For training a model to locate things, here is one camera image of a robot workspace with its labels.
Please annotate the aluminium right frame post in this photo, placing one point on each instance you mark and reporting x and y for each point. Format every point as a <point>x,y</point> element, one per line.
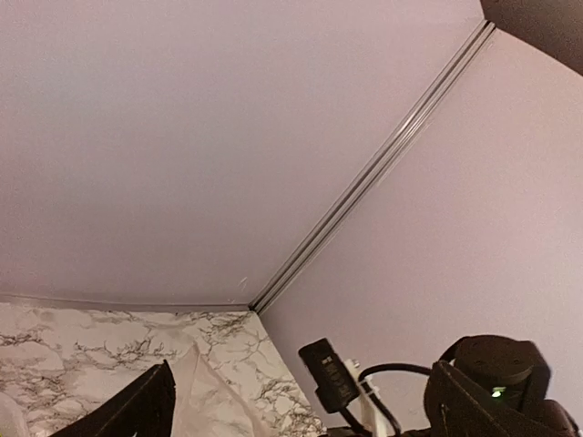
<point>385,158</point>

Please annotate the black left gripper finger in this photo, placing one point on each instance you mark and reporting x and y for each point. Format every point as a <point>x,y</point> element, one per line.
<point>143,408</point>

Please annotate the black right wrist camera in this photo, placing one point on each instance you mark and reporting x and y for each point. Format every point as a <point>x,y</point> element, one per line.
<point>336,388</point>

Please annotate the white toy cauliflower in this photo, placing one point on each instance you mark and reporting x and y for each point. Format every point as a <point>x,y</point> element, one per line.
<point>12,420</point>

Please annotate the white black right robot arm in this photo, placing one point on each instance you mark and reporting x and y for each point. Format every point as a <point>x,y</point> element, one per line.
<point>489,385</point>

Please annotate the clear zip top bag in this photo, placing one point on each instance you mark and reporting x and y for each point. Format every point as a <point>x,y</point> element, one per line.
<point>206,405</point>

